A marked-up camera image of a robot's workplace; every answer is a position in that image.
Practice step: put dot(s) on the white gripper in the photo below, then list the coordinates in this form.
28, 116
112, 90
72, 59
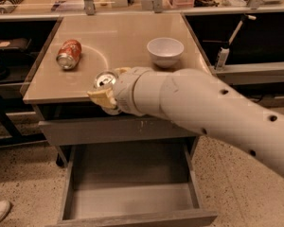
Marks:
125, 89

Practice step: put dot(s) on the silver 7up can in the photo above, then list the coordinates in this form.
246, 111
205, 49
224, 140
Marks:
105, 80

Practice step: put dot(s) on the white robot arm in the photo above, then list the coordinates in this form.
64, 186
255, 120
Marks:
200, 103

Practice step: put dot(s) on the grey drawer cabinet with counter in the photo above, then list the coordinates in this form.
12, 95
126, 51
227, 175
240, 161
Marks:
107, 41

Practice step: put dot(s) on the orange soda can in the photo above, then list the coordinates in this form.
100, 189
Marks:
69, 54

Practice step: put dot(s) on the closed top grey drawer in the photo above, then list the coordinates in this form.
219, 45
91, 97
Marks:
109, 129

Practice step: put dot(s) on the open middle grey drawer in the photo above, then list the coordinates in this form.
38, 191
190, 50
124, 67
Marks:
132, 184

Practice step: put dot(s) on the white ceramic bowl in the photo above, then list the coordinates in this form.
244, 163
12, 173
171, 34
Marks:
164, 51

